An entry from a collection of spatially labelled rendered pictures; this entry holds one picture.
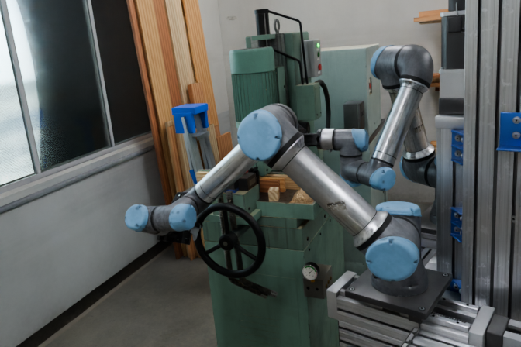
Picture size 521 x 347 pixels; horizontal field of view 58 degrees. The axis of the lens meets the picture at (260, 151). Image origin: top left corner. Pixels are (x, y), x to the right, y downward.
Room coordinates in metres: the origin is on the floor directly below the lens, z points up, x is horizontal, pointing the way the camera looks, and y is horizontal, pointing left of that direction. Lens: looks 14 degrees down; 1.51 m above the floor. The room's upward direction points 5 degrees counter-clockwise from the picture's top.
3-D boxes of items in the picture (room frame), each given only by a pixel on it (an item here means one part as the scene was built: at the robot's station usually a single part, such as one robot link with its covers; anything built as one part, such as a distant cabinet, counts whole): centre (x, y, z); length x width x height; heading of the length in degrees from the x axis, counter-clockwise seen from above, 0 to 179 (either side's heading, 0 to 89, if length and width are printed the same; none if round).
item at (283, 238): (1.98, -0.05, 0.76); 0.57 x 0.45 x 0.09; 155
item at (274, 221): (1.82, 0.03, 0.82); 0.40 x 0.21 x 0.04; 65
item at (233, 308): (1.98, -0.05, 0.36); 0.58 x 0.45 x 0.71; 155
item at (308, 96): (2.00, -0.23, 1.23); 0.09 x 0.08 x 0.15; 155
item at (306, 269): (1.57, -0.15, 0.65); 0.06 x 0.04 x 0.08; 65
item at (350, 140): (1.53, -0.31, 1.15); 0.11 x 0.08 x 0.09; 65
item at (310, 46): (2.10, -0.26, 1.40); 0.10 x 0.06 x 0.16; 155
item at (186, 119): (2.73, 0.34, 0.58); 0.27 x 0.25 x 1.16; 66
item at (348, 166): (1.51, -0.31, 1.05); 0.11 x 0.08 x 0.11; 26
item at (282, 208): (1.79, 0.07, 0.87); 0.61 x 0.30 x 0.06; 65
